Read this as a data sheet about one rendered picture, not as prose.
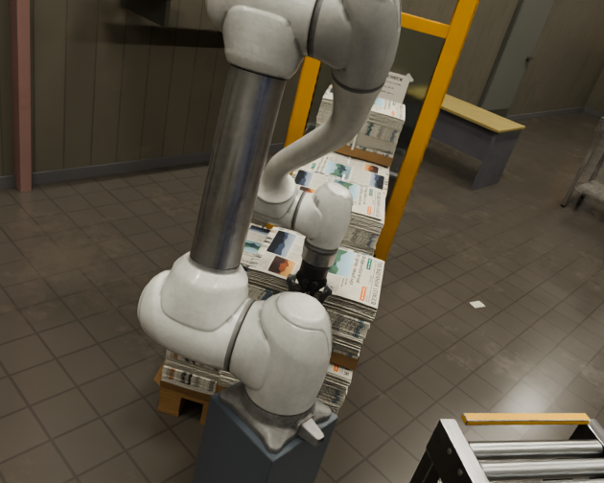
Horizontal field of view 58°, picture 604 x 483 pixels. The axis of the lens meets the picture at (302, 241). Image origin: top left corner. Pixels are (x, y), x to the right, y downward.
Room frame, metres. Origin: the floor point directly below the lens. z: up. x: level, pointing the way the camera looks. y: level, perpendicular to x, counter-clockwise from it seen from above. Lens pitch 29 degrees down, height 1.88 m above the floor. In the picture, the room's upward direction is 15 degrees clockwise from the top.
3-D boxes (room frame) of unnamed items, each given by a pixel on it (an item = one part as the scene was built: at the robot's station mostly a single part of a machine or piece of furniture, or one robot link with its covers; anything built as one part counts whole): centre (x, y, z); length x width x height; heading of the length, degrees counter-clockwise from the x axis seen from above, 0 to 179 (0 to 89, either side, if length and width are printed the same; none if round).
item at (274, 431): (0.85, -0.05, 1.03); 0.22 x 0.18 x 0.06; 53
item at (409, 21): (2.96, -0.14, 1.62); 0.75 x 0.06 x 0.06; 87
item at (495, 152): (6.07, -1.28, 0.33); 1.24 x 0.64 x 0.67; 53
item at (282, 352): (0.87, -0.03, 1.17); 0.18 x 0.16 x 0.22; 83
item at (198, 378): (2.02, 0.25, 0.30); 0.76 x 0.30 x 0.60; 177
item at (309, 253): (1.24, -0.05, 1.19); 0.09 x 0.09 x 0.06
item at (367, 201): (1.94, -0.08, 1.06); 0.37 x 0.29 x 0.01; 88
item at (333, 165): (2.23, -0.10, 0.95); 0.38 x 0.29 x 0.23; 87
